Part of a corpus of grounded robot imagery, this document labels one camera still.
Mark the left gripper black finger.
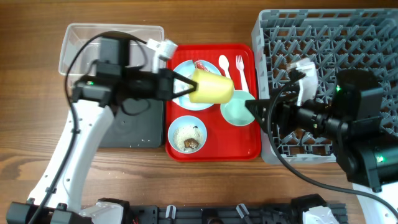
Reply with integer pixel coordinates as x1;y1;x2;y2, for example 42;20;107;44
172;85;197;99
172;70;197;87

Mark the yellow plastic cup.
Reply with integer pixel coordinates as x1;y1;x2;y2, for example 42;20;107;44
189;69;234;104

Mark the green plastic bowl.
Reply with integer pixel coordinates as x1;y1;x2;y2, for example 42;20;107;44
220;90;255;126

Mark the red snack wrapper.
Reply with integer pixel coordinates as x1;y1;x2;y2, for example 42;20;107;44
193;60;209;72

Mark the small light blue bowl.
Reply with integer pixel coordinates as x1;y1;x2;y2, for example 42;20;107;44
167;115;208;154

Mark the rice food waste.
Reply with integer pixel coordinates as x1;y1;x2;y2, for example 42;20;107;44
173;124;203;153

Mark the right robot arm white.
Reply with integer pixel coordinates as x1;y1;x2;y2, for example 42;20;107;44
245;68;397;223

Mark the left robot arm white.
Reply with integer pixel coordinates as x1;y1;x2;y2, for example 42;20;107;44
6;31;189;223

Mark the black waste tray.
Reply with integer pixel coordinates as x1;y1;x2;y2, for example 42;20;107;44
99;99;165;148

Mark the grey dishwasher rack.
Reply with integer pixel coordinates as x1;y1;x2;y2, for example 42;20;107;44
251;8;398;165

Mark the large light blue plate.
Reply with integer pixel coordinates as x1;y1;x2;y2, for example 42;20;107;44
171;59;223;111

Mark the white plastic spoon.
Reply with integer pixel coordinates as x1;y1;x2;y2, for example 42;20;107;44
218;55;231;79

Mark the red plastic tray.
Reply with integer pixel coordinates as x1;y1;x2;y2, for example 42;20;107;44
165;44;261;162

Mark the clear plastic bin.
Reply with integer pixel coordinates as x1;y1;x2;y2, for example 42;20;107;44
58;23;164;88

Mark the pink plastic fork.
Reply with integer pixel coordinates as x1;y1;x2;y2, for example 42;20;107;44
236;55;249;92

